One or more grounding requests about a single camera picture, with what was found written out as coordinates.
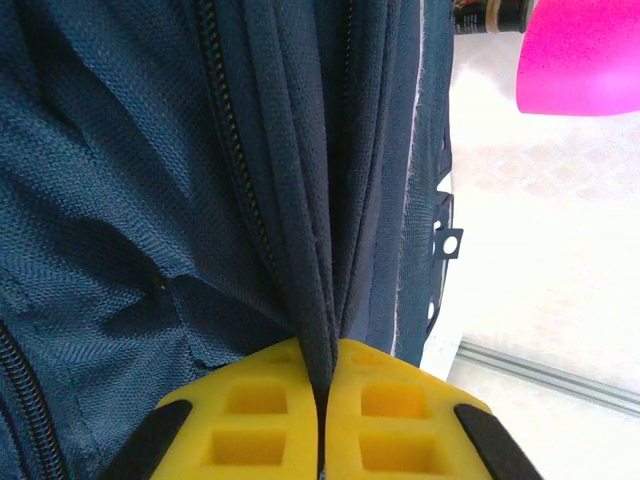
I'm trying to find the pink goblet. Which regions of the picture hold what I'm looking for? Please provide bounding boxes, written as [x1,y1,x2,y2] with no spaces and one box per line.
[516,0,640,117]

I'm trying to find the aluminium table side rail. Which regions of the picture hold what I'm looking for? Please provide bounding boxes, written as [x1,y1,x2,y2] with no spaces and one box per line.
[457,342,640,416]

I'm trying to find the navy blue student backpack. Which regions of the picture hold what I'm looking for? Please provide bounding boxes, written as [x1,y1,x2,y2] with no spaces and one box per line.
[0,0,465,480]

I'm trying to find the small dark bottle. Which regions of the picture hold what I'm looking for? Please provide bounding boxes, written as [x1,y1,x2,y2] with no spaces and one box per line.
[452,0,531,36]

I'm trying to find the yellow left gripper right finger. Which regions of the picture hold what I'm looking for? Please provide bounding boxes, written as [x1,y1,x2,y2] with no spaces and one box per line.
[319,338,544,480]

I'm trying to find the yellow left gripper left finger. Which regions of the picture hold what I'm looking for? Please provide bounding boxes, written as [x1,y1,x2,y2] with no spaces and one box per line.
[102,337,321,480]

